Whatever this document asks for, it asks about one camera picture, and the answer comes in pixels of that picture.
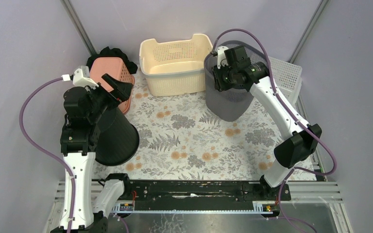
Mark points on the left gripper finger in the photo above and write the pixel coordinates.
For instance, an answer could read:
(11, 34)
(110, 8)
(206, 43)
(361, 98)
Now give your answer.
(126, 92)
(111, 85)

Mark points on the pink perforated plastic basket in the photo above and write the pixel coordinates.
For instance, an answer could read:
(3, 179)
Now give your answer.
(113, 66)

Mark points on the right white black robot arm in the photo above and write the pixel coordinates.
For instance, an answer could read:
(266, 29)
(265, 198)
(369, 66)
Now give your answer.
(299, 137)

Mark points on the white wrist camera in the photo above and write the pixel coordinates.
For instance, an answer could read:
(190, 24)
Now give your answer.
(81, 78)
(219, 53)

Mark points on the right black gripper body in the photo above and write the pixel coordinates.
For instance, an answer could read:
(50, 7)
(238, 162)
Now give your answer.
(224, 77)

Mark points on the black plastic bucket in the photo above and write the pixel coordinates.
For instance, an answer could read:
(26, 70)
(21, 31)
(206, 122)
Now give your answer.
(118, 140)

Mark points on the floral patterned table mat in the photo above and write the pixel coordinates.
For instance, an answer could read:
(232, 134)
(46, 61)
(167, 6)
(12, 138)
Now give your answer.
(181, 139)

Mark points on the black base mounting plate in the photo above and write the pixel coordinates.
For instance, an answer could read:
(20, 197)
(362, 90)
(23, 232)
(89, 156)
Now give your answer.
(198, 196)

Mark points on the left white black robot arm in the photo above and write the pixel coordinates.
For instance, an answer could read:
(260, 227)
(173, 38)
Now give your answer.
(80, 214)

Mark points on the white perforated shallow tray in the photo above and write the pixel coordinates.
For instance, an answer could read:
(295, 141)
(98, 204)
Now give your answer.
(288, 78)

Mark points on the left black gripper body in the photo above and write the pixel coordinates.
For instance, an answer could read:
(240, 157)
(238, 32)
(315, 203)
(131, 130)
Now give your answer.
(106, 96)

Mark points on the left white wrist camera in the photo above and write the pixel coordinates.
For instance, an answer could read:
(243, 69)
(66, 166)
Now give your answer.
(81, 78)

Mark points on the crumpled black cloth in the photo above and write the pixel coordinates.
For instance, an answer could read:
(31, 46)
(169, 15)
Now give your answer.
(114, 52)

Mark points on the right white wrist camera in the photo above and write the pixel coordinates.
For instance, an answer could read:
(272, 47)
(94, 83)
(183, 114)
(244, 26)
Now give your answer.
(219, 53)

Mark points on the grey slatted waste bin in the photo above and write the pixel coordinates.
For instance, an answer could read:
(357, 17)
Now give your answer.
(231, 104)

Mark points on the cream perforated plastic basket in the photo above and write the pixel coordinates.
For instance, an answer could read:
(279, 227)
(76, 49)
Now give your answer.
(176, 67)

